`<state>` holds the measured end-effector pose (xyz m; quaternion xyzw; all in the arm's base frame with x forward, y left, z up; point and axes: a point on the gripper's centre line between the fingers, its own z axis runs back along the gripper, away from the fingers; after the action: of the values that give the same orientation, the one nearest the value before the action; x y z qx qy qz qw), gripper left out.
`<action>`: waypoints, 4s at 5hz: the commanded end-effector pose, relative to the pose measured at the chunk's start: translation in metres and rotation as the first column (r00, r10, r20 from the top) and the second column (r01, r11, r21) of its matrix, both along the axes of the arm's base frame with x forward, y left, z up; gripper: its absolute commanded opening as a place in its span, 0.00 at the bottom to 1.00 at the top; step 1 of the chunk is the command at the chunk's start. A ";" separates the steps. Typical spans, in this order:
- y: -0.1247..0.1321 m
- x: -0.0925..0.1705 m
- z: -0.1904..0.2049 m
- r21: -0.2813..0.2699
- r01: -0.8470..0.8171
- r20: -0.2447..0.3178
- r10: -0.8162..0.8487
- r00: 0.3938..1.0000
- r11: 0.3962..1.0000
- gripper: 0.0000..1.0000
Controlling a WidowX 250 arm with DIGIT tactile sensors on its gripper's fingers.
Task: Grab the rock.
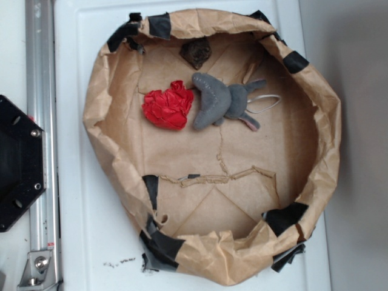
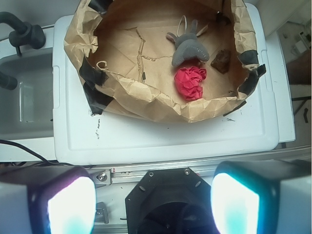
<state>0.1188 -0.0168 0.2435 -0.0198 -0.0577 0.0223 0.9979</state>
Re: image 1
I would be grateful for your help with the brown paper bag tray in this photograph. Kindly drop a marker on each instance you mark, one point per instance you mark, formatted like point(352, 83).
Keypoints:
point(222, 203)

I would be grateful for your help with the grey plush elephant toy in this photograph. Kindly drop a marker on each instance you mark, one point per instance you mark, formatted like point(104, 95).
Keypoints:
point(220, 101)

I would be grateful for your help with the metal corner bracket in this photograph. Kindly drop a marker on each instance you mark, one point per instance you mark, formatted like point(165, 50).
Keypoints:
point(39, 271)

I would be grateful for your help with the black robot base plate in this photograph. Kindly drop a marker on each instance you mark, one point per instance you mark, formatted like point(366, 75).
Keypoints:
point(22, 163)

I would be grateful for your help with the white plastic tray board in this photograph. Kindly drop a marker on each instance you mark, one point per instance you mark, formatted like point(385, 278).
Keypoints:
point(100, 248)

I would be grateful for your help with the aluminium extrusion rail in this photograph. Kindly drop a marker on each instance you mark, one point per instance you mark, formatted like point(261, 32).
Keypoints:
point(41, 105)

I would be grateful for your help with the crumpled red paper ball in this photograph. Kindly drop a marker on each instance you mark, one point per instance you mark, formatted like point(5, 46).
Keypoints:
point(168, 109)

